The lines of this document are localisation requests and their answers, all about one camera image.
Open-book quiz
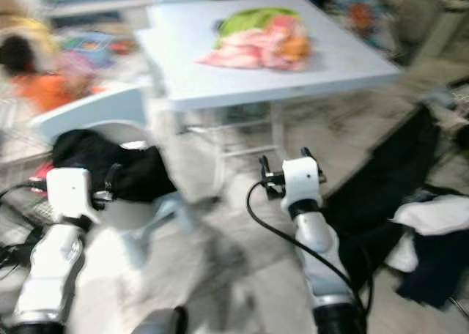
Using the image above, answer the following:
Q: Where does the black garment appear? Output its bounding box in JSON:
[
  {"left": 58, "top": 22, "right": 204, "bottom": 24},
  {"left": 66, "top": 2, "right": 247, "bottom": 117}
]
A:
[{"left": 53, "top": 127, "right": 182, "bottom": 204}]

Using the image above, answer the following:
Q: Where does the pale plastic chair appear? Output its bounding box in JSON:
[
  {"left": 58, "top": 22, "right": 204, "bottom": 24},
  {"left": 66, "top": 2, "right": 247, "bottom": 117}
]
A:
[{"left": 35, "top": 85, "right": 195, "bottom": 270}]

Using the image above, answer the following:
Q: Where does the pink garment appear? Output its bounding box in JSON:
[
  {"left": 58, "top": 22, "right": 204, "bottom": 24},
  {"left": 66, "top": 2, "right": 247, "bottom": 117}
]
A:
[{"left": 196, "top": 18, "right": 314, "bottom": 73}]

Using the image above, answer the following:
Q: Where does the child in orange shirt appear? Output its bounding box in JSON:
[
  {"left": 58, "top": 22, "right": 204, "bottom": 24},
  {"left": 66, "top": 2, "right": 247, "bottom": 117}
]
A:
[{"left": 0, "top": 32, "right": 100, "bottom": 115}]

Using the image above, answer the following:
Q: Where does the pale plastic folding table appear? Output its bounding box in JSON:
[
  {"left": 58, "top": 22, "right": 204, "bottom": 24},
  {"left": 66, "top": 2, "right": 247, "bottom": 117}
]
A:
[{"left": 138, "top": 0, "right": 405, "bottom": 197}]

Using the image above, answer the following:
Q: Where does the robot left leg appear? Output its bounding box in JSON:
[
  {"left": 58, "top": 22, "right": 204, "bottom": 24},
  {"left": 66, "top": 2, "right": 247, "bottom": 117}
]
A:
[{"left": 128, "top": 306, "right": 188, "bottom": 334}]

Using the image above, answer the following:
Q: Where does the green garment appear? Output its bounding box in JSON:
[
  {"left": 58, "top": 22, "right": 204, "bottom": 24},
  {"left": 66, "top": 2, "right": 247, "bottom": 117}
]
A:
[{"left": 218, "top": 7, "right": 303, "bottom": 42}]

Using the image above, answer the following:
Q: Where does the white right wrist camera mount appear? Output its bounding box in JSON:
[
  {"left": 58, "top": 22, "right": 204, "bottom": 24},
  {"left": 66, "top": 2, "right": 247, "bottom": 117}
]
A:
[{"left": 280, "top": 157, "right": 325, "bottom": 212}]

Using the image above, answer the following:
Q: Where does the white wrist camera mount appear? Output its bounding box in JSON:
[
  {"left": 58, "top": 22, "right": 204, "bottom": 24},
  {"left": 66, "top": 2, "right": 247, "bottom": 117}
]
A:
[
  {"left": 280, "top": 157, "right": 325, "bottom": 212},
  {"left": 46, "top": 167, "right": 102, "bottom": 225}
]

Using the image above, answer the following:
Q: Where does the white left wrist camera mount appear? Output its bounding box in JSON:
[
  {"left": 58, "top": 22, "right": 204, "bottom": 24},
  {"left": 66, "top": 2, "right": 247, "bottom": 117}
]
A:
[{"left": 46, "top": 167, "right": 102, "bottom": 225}]

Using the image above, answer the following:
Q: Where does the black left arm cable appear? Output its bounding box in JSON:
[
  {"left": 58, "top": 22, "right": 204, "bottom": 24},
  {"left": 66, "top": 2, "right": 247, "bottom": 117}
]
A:
[{"left": 0, "top": 177, "right": 48, "bottom": 276}]

